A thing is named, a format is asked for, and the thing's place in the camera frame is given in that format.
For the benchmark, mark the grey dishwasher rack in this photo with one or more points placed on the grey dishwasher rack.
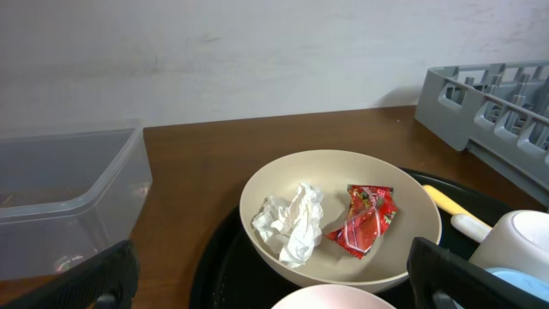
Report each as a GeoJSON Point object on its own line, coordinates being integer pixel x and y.
{"type": "Point", "coordinates": [498, 112]}

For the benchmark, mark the pink bowl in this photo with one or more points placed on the pink bowl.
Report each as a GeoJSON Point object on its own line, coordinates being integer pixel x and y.
{"type": "Point", "coordinates": [331, 296]}

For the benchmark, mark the white cup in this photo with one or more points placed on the white cup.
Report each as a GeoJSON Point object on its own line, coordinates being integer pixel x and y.
{"type": "Point", "coordinates": [519, 241]}

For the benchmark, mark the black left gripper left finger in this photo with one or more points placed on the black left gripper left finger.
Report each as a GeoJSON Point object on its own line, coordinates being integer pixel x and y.
{"type": "Point", "coordinates": [107, 280]}

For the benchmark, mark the red snack wrapper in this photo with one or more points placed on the red snack wrapper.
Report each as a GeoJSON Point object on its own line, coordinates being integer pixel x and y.
{"type": "Point", "coordinates": [371, 210]}

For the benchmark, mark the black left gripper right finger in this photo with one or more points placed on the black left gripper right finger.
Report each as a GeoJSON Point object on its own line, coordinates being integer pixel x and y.
{"type": "Point", "coordinates": [440, 279]}

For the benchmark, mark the white tissue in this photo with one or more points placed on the white tissue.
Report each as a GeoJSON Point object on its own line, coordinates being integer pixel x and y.
{"type": "Point", "coordinates": [291, 230]}

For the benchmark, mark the beige bowl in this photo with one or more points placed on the beige bowl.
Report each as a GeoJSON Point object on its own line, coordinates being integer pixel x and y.
{"type": "Point", "coordinates": [332, 171]}

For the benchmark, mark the light blue cup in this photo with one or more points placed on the light blue cup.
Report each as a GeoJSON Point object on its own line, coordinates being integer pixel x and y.
{"type": "Point", "coordinates": [525, 282]}

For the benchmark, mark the clear plastic waste bin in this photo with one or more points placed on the clear plastic waste bin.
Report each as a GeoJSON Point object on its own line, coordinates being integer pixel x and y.
{"type": "Point", "coordinates": [69, 192]}

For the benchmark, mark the white plastic fork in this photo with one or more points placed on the white plastic fork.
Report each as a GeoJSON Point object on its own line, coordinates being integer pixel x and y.
{"type": "Point", "coordinates": [470, 227]}

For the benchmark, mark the yellow plastic knife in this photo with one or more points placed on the yellow plastic knife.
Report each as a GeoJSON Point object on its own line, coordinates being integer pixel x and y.
{"type": "Point", "coordinates": [448, 205]}

